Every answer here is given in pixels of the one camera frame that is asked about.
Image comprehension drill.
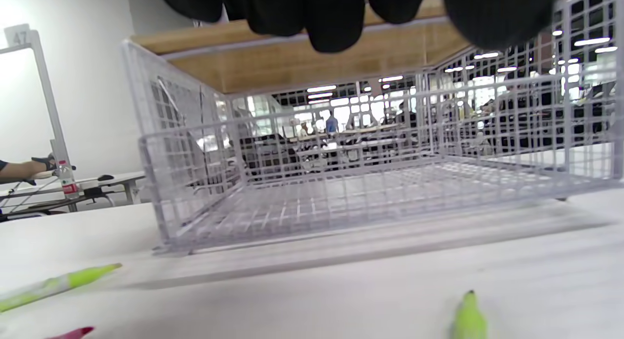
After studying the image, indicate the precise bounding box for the pink double-ended highlighter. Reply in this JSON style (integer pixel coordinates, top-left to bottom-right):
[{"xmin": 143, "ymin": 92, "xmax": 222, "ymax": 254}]
[{"xmin": 46, "ymin": 326, "xmax": 96, "ymax": 339}]

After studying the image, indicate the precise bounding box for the white numbered sign post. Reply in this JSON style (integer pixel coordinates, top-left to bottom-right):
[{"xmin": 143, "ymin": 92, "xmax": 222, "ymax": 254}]
[{"xmin": 2, "ymin": 23, "xmax": 78, "ymax": 199}]

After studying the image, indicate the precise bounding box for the wooden top wire rack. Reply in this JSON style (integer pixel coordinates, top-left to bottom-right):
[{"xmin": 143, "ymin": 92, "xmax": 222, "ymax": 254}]
[{"xmin": 122, "ymin": 0, "xmax": 624, "ymax": 254}]

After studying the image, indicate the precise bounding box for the white background desk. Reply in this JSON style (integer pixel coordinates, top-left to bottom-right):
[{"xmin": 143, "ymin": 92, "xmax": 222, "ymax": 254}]
[{"xmin": 0, "ymin": 171, "xmax": 147, "ymax": 218}]

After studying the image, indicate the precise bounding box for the green double-ended highlighter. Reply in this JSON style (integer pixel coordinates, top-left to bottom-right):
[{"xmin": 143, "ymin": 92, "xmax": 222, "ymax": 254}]
[
  {"xmin": 451, "ymin": 290, "xmax": 488, "ymax": 339},
  {"xmin": 0, "ymin": 262, "xmax": 122, "ymax": 313}
]

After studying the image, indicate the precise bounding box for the person's left hand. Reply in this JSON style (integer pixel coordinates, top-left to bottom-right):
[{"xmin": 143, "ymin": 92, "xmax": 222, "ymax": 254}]
[{"xmin": 156, "ymin": 0, "xmax": 559, "ymax": 54}]

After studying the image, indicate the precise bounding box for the white wire basket drawer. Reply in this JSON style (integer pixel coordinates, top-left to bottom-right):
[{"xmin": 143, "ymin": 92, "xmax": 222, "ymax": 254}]
[{"xmin": 139, "ymin": 73, "xmax": 624, "ymax": 256}]

